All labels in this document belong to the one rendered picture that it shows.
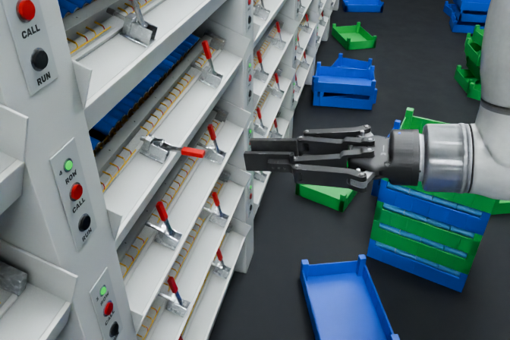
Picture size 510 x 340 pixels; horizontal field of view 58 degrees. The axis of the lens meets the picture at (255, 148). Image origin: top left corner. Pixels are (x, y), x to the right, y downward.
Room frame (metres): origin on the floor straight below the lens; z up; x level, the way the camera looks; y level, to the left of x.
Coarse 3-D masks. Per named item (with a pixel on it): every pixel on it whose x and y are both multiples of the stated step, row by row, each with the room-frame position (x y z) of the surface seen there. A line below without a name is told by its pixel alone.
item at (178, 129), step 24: (216, 24) 1.02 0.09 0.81; (216, 48) 1.00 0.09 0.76; (240, 48) 1.01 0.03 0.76; (192, 72) 0.87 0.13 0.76; (168, 96) 0.76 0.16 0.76; (192, 96) 0.79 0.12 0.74; (216, 96) 0.83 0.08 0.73; (168, 120) 0.70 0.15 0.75; (192, 120) 0.72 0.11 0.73; (144, 168) 0.56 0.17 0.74; (168, 168) 0.60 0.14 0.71; (120, 192) 0.50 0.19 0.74; (144, 192) 0.52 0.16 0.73; (120, 216) 0.42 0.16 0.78; (120, 240) 0.45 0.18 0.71
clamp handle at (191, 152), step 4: (164, 140) 0.60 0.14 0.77; (160, 144) 0.60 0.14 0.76; (164, 148) 0.59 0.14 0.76; (168, 148) 0.59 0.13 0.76; (172, 148) 0.59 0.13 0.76; (176, 148) 0.59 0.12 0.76; (180, 148) 0.59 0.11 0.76; (184, 148) 0.59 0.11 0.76; (188, 148) 0.59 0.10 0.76; (192, 148) 0.59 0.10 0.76; (176, 152) 0.59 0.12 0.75; (180, 152) 0.59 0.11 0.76; (184, 152) 0.58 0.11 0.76; (188, 152) 0.58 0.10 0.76; (192, 152) 0.58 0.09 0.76; (196, 152) 0.58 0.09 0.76; (200, 152) 0.58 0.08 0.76; (204, 152) 0.58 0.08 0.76; (196, 156) 0.58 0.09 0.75; (200, 156) 0.58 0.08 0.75
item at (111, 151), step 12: (204, 36) 0.99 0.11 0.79; (192, 60) 0.88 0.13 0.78; (180, 72) 0.82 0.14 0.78; (168, 84) 0.76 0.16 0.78; (180, 84) 0.80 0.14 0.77; (156, 96) 0.72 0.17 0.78; (144, 108) 0.67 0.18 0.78; (156, 108) 0.70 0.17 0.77; (168, 108) 0.72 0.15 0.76; (132, 120) 0.63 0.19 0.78; (144, 120) 0.65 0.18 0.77; (120, 132) 0.60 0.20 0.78; (132, 132) 0.61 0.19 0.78; (108, 144) 0.56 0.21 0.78; (120, 144) 0.57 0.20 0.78; (96, 156) 0.53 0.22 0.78; (108, 156) 0.54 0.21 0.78; (120, 156) 0.56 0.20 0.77; (120, 168) 0.54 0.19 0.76
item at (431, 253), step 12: (372, 228) 1.08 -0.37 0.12; (384, 240) 1.06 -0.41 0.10; (396, 240) 1.04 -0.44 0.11; (408, 240) 1.02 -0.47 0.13; (408, 252) 1.02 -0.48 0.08; (420, 252) 1.00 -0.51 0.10; (432, 252) 0.99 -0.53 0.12; (444, 252) 0.97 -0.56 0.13; (444, 264) 0.97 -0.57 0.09; (456, 264) 0.95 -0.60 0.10; (468, 264) 0.94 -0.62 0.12
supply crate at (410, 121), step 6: (408, 108) 1.23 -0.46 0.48; (408, 114) 1.21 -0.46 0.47; (408, 120) 1.21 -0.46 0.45; (414, 120) 1.22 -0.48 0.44; (420, 120) 1.21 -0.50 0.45; (426, 120) 1.20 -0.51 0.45; (432, 120) 1.20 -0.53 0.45; (402, 126) 1.18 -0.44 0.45; (408, 126) 1.21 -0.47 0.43; (414, 126) 1.22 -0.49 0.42; (420, 126) 1.21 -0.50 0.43; (420, 132) 1.21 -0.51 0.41
